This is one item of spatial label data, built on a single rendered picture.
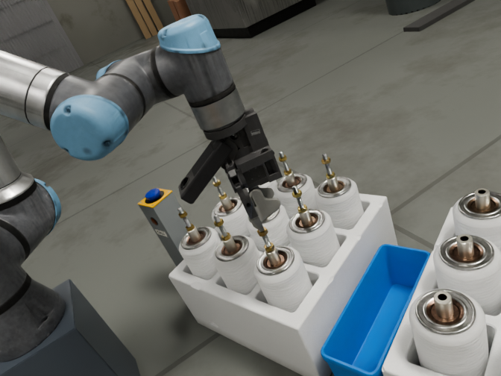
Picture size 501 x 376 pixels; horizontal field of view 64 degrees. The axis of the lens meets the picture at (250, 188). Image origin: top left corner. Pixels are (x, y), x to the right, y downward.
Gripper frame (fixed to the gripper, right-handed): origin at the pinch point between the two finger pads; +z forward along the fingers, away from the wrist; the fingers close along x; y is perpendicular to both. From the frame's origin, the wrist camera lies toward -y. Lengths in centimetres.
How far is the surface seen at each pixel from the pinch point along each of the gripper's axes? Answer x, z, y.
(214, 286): 9.1, 16.5, -13.7
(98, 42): 804, 9, -132
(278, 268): -2.8, 9.1, 0.5
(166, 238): 32.0, 13.9, -22.9
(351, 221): 9.6, 16.2, 19.6
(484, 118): 52, 35, 86
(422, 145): 53, 35, 63
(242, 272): 4.6, 12.5, -6.4
